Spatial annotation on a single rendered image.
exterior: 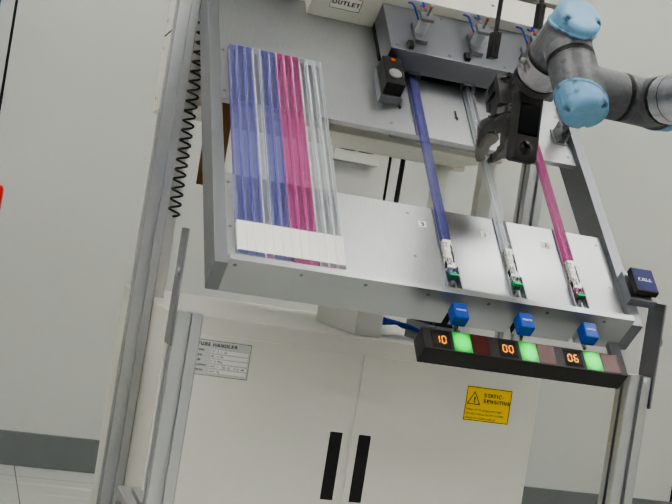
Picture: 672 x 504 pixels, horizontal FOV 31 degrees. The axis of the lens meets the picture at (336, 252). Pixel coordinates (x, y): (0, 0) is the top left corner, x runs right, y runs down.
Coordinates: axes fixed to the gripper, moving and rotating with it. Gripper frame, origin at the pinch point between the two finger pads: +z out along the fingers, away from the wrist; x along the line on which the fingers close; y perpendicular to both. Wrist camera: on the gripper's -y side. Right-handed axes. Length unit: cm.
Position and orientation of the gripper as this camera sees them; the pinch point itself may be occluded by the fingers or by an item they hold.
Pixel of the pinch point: (486, 160)
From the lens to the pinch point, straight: 214.8
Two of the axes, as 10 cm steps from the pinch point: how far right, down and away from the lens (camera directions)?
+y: -0.3, -8.4, 5.5
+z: -3.2, 5.3, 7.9
